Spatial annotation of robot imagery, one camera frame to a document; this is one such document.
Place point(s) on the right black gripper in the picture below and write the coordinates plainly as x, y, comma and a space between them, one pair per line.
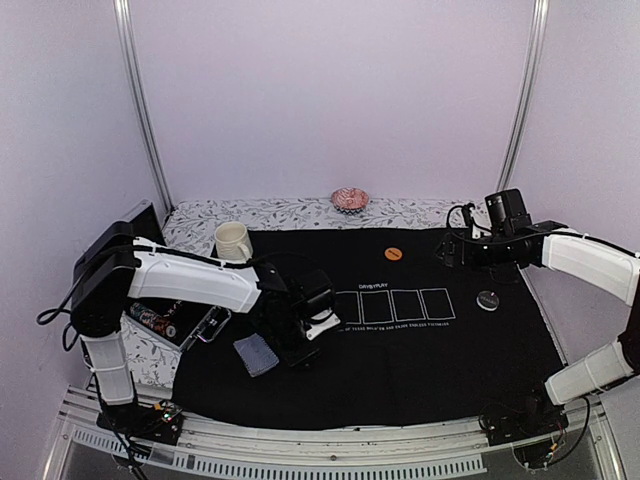
451, 240

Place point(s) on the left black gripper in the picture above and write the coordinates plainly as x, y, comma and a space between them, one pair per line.
296, 359

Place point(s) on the orange big blind button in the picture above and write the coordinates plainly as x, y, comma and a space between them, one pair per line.
393, 254

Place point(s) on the black round dealer button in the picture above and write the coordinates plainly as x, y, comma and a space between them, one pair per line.
488, 300

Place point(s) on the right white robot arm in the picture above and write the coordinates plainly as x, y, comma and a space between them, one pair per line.
588, 288

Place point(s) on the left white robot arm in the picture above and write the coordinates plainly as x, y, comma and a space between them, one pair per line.
126, 274

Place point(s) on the blue playing card deck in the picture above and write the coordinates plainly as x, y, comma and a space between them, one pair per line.
256, 355

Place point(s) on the black poker table mat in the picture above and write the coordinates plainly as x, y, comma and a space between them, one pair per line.
412, 345

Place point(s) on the red patterned small bowl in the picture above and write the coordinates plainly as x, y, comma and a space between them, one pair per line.
350, 201

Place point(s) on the aluminium poker chip case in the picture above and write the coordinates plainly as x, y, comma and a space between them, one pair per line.
193, 322

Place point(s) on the cream ceramic mug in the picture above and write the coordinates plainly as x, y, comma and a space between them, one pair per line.
232, 242

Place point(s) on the poker chip stack front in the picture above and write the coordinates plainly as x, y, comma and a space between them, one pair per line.
152, 320

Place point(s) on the floral patterned tablecloth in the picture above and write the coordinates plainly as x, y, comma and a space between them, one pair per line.
190, 227

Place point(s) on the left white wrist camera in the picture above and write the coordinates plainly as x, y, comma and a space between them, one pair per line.
316, 326

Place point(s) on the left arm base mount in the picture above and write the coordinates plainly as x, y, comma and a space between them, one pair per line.
160, 423

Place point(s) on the front aluminium rail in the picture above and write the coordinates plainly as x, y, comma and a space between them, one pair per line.
207, 449

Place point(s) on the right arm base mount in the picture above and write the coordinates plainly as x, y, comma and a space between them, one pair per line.
505, 425

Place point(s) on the right aluminium frame post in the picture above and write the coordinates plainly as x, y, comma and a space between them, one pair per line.
532, 63

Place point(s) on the aluminium frame post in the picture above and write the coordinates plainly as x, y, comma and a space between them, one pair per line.
532, 63
133, 72

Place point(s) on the left aluminium frame post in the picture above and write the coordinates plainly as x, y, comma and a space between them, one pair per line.
133, 72

